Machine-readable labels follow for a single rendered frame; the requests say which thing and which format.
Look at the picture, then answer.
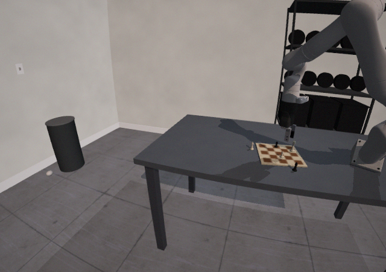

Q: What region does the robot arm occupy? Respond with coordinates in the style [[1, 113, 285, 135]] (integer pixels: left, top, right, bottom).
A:
[[282, 0, 386, 164]]

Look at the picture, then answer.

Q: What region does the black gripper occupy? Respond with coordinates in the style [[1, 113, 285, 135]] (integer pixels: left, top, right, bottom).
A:
[[279, 90, 309, 142]]

